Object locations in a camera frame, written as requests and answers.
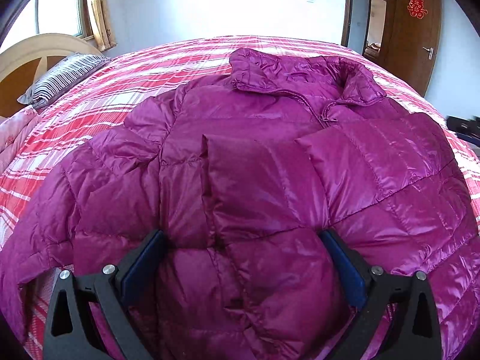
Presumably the magenta puffer down jacket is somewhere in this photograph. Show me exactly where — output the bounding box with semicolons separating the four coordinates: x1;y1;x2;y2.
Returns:
0;47;480;360

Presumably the black white striped pillow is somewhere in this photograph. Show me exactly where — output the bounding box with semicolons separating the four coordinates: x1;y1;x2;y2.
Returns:
17;53;110;111

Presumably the red white plaid bedsheet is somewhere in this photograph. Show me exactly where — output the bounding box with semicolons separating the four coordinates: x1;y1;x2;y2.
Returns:
0;35;480;360

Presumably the brown wooden door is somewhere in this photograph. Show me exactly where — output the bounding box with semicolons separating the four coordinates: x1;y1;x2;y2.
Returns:
378;0;442;96

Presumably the dark object beside bed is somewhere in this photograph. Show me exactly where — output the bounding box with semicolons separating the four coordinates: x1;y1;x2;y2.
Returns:
446;116;480;146

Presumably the window with frame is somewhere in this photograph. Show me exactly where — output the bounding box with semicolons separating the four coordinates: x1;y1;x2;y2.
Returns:
1;0;93;51

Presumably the yellow window curtain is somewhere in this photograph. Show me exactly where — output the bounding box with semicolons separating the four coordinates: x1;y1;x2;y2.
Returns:
87;0;117;51

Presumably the beige wooden headboard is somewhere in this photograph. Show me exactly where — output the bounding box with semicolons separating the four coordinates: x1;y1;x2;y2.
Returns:
0;33;102;118

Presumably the pink floral quilt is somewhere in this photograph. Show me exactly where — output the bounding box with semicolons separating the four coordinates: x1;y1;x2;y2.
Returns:
0;106;41;173

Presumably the red double happiness decal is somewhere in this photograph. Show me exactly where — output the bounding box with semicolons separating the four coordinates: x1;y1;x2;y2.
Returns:
407;0;428;20

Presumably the silver door handle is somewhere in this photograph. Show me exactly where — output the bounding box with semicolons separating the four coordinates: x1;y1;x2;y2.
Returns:
423;47;434;60

